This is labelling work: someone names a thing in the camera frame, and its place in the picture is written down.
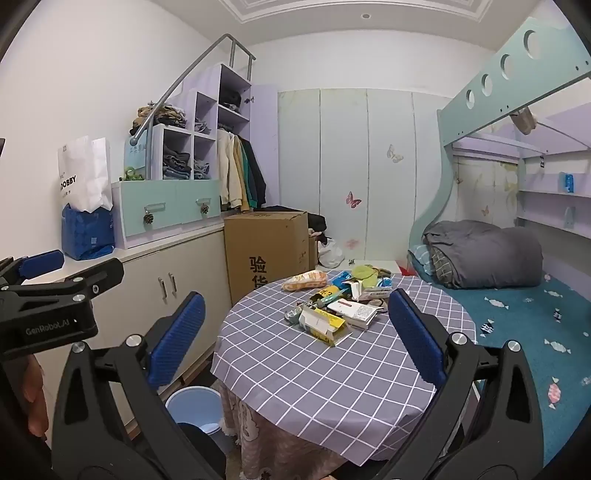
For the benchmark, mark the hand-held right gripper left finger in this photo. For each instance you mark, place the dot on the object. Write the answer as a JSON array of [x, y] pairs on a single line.
[[178, 341]]

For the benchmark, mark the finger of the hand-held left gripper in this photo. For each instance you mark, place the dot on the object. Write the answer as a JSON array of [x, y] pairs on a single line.
[[41, 264], [99, 274]]

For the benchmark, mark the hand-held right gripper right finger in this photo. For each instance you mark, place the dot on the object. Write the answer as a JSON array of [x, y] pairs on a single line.
[[415, 337]]

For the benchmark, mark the white blue box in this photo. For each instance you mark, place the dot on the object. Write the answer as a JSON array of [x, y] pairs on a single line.
[[376, 293]]

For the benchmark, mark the small blue packet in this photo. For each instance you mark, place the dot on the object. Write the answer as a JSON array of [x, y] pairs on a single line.
[[385, 281]]

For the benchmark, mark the light blue plastic bin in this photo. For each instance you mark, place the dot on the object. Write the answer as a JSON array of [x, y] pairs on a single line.
[[194, 406]]

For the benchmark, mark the green packet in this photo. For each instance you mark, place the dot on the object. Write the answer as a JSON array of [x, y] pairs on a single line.
[[364, 271]]

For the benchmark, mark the yellow white carton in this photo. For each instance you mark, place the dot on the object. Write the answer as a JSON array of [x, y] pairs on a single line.
[[323, 325]]

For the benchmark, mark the yellow black packet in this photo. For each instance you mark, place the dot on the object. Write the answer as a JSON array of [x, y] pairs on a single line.
[[328, 293]]

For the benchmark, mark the grey wrapper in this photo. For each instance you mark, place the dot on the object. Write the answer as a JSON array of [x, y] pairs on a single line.
[[293, 318]]

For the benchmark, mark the orange snack packet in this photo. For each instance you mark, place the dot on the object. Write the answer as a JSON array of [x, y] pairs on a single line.
[[304, 280]]

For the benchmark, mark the person's left hand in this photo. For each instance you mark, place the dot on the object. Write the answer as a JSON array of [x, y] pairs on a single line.
[[36, 397]]

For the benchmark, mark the white low cabinet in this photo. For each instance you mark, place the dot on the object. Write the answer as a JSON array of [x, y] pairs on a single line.
[[138, 286]]

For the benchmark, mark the blue plastic package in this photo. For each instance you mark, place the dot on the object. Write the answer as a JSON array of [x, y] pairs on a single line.
[[87, 233]]

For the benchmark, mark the pine cone drawer knob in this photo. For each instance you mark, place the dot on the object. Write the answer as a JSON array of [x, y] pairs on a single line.
[[148, 218], [204, 208]]

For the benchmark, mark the blue plaid pillow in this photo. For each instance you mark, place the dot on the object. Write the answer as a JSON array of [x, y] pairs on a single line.
[[420, 261]]

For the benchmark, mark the red storage box white lid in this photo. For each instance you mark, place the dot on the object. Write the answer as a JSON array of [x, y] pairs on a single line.
[[374, 266]]

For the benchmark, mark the turquoise drawer unit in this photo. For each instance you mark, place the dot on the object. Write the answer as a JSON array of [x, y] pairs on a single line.
[[171, 203]]

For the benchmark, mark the white paper bag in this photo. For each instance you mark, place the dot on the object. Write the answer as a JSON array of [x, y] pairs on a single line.
[[85, 170]]

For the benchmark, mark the teal candy print bedsheet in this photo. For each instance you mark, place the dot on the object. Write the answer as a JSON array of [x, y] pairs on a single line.
[[517, 314]]

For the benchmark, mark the green toy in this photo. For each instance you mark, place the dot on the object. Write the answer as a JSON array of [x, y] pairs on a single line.
[[131, 174]]

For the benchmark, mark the grey quilt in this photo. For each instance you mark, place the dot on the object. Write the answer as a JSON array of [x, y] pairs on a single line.
[[485, 254]]

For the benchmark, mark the person's dark clothed knee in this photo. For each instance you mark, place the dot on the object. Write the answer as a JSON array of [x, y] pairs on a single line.
[[201, 447]]

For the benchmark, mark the white plastic bag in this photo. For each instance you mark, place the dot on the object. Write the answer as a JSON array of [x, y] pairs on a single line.
[[330, 254]]

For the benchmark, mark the pink checked table quilt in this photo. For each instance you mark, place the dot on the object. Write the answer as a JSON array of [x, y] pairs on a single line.
[[263, 429]]

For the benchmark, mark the round table, grey checked cloth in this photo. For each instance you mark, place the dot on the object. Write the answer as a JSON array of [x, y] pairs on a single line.
[[300, 378]]

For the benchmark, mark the large cardboard box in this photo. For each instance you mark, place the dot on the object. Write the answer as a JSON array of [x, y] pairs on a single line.
[[265, 254]]

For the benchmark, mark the light blue printed box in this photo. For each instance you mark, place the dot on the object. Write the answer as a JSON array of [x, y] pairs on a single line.
[[136, 154]]

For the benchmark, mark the large folded jeans stack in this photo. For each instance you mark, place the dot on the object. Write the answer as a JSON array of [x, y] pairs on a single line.
[[178, 164]]

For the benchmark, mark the small folded jeans stack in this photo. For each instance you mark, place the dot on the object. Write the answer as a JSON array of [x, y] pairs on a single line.
[[202, 170]]

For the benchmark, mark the black clothes heap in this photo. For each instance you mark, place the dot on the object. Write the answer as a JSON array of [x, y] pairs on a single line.
[[316, 224]]

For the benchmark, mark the pink butterfly sticker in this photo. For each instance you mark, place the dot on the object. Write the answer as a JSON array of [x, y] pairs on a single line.
[[353, 200]]

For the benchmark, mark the cream hanging jacket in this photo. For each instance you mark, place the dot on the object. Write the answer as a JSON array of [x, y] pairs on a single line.
[[227, 170]]

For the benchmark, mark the brown clothes pile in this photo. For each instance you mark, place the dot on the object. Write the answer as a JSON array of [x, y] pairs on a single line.
[[159, 117]]

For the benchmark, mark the green hanging garment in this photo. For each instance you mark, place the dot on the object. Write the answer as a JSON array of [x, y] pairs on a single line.
[[247, 177]]

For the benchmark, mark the black hanging jacket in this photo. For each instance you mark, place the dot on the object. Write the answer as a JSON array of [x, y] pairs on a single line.
[[258, 180]]

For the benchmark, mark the folded grey clothes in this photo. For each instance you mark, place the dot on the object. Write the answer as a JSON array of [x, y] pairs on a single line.
[[202, 125]]

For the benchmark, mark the white butterfly sticker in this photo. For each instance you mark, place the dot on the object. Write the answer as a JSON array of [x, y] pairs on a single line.
[[395, 153]]

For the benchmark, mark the white wardrobe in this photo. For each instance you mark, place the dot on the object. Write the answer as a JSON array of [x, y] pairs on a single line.
[[360, 152]]

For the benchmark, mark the purple cubby shelf unit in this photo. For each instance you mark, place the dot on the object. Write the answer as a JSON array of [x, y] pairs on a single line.
[[207, 106]]

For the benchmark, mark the blue can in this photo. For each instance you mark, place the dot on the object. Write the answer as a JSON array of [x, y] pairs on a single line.
[[567, 182]]

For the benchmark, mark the folded dark clothes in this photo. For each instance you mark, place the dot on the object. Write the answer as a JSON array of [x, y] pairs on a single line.
[[231, 100]]

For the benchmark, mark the brown hanging cloth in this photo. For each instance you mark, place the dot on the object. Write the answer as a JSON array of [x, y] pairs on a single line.
[[523, 121]]

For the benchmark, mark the purple wall shelf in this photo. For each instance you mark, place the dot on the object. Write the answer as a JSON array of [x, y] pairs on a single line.
[[554, 194]]

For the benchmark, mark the turquoise bunk bed frame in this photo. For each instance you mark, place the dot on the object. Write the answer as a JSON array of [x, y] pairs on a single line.
[[489, 106]]

